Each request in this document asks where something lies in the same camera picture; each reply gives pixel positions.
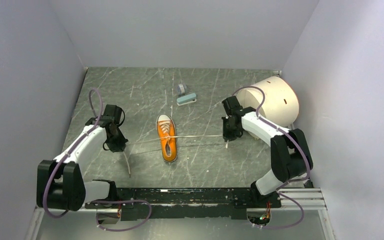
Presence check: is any orange canvas sneaker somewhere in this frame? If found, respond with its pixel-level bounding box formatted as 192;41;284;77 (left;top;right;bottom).
156;114;177;163

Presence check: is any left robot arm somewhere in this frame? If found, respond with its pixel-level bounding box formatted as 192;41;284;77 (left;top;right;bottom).
36;104;128;211

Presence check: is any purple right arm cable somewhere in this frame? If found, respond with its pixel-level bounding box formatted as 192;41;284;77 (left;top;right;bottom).
233;86;313;230

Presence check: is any aluminium frame rail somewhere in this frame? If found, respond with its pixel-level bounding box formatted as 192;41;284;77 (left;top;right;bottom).
24;124;337;240

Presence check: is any teal stapler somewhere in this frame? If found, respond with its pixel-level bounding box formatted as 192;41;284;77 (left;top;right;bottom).
176;93;197;106

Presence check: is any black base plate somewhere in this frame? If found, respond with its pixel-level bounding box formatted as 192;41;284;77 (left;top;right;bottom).
84;187;282;221

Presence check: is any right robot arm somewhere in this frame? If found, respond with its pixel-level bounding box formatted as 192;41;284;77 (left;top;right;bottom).
222;96;313;207

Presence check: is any small tape roll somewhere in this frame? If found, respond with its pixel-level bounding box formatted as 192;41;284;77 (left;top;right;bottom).
177;83;188;96

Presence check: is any white cylindrical container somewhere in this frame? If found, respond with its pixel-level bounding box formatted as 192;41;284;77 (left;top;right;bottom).
235;76;300;145

